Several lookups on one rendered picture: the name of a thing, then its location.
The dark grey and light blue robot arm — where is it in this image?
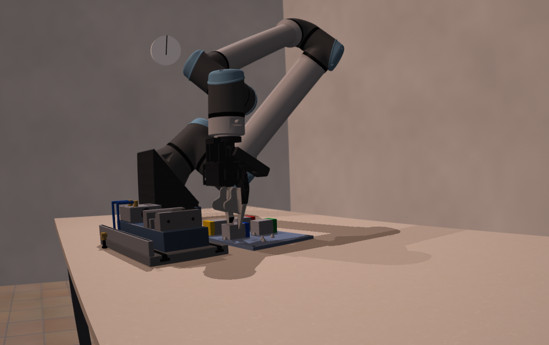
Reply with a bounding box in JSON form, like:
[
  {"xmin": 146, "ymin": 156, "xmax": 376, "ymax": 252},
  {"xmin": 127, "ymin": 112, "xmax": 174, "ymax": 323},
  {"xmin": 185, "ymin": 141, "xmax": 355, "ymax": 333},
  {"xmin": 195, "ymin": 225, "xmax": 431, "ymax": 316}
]
[{"xmin": 156, "ymin": 18, "xmax": 344, "ymax": 185}]

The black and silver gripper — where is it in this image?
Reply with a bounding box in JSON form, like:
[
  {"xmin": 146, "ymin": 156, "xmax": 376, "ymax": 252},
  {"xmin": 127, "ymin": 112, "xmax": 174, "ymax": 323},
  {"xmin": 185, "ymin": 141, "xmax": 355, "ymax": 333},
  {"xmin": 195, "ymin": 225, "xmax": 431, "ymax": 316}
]
[{"xmin": 203, "ymin": 136, "xmax": 249, "ymax": 229}]

